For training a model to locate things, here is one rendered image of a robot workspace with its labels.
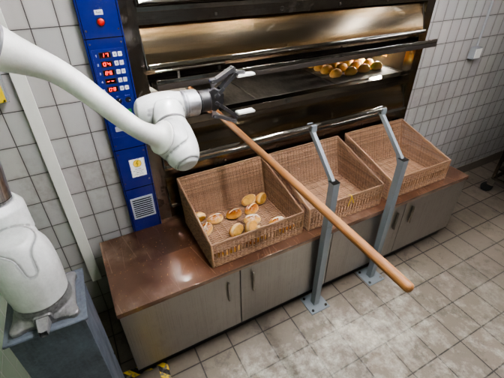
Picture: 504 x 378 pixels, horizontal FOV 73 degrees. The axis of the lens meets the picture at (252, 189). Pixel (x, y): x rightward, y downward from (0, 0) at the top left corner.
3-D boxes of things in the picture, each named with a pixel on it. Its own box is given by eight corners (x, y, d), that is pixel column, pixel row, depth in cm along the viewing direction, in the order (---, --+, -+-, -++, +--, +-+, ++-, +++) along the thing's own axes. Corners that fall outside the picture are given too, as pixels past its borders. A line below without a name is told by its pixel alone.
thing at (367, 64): (284, 58, 274) (285, 51, 270) (332, 51, 292) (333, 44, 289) (333, 79, 230) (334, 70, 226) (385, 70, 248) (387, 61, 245)
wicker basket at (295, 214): (180, 216, 206) (174, 177, 191) (261, 190, 229) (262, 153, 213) (211, 270, 171) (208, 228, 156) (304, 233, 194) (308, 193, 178)
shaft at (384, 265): (414, 292, 88) (418, 284, 86) (406, 296, 87) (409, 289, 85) (192, 89, 212) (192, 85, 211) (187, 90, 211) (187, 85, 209)
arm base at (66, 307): (8, 352, 93) (0, 340, 90) (14, 292, 109) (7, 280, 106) (81, 325, 99) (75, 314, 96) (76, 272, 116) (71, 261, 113)
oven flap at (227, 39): (148, 71, 156) (137, 23, 151) (420, 33, 225) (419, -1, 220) (149, 70, 152) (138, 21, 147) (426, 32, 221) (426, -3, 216)
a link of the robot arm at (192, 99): (179, 112, 121) (195, 109, 123) (187, 122, 114) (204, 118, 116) (175, 87, 116) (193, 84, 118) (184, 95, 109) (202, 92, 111)
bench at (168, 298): (121, 304, 223) (97, 239, 190) (391, 199, 316) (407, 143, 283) (141, 384, 182) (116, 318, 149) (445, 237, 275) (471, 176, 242)
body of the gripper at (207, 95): (193, 86, 117) (217, 82, 121) (195, 109, 122) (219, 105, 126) (200, 92, 112) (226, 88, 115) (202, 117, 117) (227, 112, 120)
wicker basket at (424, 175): (337, 166, 253) (343, 132, 237) (393, 149, 274) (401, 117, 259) (386, 202, 218) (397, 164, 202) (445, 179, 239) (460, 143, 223)
